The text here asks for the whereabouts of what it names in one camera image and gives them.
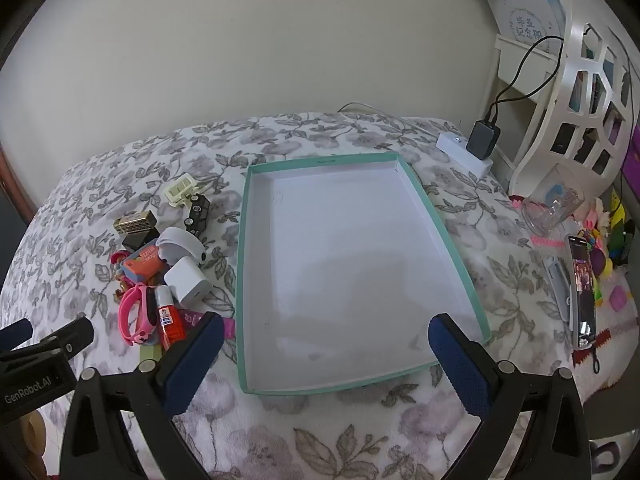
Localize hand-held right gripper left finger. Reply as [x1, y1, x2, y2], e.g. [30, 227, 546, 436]
[59, 311, 226, 480]

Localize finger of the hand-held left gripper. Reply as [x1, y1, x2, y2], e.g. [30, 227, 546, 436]
[30, 314, 95, 361]
[0, 318, 34, 353]

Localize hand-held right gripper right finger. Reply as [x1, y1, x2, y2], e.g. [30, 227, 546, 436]
[427, 313, 593, 480]

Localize purple strip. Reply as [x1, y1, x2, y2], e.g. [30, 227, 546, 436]
[181, 310, 236, 343]

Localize red glue bottle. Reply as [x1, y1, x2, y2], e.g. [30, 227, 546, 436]
[154, 285, 187, 352]

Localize pink watch band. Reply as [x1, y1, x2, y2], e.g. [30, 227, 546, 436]
[118, 283, 162, 347]

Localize white charger cube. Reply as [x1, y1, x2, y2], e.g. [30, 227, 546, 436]
[164, 257, 211, 306]

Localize red gold candy toys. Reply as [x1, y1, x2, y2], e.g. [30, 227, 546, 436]
[109, 250, 132, 301]

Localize orange and blue box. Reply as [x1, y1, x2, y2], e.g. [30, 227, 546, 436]
[122, 244, 166, 286]

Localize white curved band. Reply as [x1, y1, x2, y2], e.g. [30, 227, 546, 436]
[155, 226, 207, 267]

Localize small black box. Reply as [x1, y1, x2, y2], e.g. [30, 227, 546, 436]
[121, 229, 161, 253]

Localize gold patterned lighter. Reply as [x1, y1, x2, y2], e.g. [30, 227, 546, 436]
[112, 211, 160, 236]

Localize teal-edged white tray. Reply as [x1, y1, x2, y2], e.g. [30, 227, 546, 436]
[236, 152, 492, 396]

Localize black toy car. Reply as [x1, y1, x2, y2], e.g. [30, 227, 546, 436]
[183, 192, 212, 238]

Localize dark cabinet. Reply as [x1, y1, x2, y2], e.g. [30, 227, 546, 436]
[0, 190, 33, 286]

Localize floral fleece blanket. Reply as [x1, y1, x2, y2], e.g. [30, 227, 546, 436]
[0, 112, 626, 480]

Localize red zigzag cloth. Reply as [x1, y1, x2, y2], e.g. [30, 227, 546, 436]
[570, 327, 613, 366]

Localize smartphone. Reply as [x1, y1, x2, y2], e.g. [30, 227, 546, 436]
[565, 232, 598, 351]

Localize brown wooden trim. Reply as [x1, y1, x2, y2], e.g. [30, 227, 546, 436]
[0, 137, 38, 221]

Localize cream toy truck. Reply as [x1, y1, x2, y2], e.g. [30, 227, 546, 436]
[161, 172, 211, 209]

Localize pink plastic piece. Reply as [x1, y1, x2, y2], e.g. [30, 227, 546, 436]
[607, 285, 632, 311]

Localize glass cup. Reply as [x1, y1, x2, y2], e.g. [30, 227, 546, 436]
[521, 180, 586, 236]

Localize pile of colourful toys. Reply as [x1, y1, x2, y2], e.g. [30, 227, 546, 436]
[575, 195, 636, 281]

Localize white power strip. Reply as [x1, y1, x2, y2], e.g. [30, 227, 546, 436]
[435, 131, 493, 178]

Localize black power adapter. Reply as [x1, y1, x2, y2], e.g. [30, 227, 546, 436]
[466, 120, 502, 162]

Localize white shelf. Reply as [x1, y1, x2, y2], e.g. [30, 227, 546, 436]
[492, 34, 556, 171]

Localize purple box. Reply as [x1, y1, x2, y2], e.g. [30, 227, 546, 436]
[622, 125, 640, 196]

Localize printed white board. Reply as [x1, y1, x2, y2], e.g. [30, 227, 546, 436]
[487, 0, 568, 56]

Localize black cable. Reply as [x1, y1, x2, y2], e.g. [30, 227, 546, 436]
[487, 35, 566, 126]

